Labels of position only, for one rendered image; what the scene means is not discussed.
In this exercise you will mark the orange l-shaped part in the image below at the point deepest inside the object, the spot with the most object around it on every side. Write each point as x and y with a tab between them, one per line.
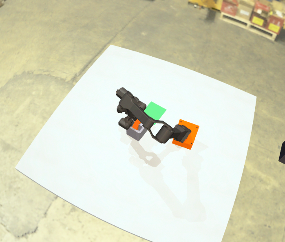
136	124

